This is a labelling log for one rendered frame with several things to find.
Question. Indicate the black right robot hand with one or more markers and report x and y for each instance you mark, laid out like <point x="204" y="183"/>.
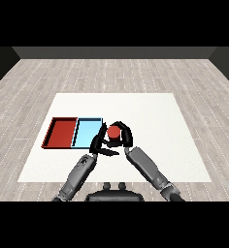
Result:
<point x="127" y="135"/>

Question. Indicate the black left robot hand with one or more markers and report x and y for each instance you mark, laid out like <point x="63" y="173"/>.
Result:
<point x="97" y="144"/>

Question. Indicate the small red can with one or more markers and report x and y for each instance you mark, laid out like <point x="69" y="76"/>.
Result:
<point x="113" y="132"/>

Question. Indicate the light blue shallow open box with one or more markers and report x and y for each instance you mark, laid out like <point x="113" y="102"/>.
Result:
<point x="86" y="133"/>

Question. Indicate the red shallow open box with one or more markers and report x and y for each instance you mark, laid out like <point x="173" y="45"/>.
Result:
<point x="60" y="133"/>

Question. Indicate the dark grey robot body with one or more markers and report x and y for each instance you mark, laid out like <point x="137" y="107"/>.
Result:
<point x="114" y="195"/>

